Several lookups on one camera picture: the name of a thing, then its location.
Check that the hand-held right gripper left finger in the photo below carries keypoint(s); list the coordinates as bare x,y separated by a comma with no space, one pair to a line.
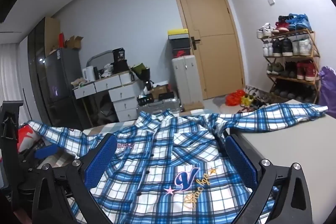
101,161

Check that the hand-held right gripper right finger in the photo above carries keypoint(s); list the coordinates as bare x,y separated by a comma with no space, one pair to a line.
241,163

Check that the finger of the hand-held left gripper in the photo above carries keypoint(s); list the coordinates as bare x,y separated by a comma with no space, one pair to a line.
47,151
9,119

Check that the blue white plaid shirt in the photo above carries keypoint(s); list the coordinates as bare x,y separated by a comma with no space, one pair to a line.
162,161

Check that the red white bag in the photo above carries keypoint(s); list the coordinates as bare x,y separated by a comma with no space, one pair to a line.
27,137

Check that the white curtain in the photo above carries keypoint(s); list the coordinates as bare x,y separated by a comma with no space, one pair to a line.
11,77

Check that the grey table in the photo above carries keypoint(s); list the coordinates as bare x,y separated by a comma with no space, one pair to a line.
288,145

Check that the yellow plastic bag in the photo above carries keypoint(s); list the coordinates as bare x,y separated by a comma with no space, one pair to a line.
246,100

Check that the dark grey fridge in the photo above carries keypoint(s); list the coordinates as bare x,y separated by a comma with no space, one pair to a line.
61,82

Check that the white drawer desk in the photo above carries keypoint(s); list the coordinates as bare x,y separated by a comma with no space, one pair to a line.
123,100

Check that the dark sandals pile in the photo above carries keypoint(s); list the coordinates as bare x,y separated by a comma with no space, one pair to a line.
262,102

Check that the orange plastic bag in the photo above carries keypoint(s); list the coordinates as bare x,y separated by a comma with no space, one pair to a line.
235,98

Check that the dark glass wardrobe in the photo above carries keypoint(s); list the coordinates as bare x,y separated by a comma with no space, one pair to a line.
39,56

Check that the silver suitcase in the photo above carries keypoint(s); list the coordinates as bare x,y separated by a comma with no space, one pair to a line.
157,111

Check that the beige cloth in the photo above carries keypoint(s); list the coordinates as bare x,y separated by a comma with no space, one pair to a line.
78,81

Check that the black flat box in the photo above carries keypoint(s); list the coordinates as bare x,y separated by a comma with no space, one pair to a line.
155,100

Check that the white electric kettle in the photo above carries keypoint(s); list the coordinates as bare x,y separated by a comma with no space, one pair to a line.
88,74

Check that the small brown cardboard box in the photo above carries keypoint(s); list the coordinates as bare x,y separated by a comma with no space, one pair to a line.
160,90

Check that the black wrapped flower bouquet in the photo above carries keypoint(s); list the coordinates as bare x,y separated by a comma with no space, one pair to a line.
141,73

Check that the white ribbed cabinet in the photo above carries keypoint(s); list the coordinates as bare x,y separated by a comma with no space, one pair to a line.
187,79

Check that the open cardboard box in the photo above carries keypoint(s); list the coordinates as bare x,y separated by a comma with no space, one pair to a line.
74,42

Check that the grey round-top mirror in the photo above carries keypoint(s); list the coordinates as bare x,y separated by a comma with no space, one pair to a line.
99,58

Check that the tan wooden door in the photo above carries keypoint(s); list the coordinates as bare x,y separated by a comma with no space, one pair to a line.
218,56

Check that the purple bag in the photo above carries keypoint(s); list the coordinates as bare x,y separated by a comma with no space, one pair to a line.
328,87

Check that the wooden shoe rack with shoes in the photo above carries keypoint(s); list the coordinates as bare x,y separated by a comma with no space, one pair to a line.
286,47

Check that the grey shoe box red logo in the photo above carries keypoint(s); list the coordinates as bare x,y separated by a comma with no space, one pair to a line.
181,53

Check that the black shoe box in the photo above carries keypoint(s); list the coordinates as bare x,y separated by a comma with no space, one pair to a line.
179,44

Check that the white light switch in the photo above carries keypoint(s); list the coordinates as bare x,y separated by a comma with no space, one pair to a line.
271,0

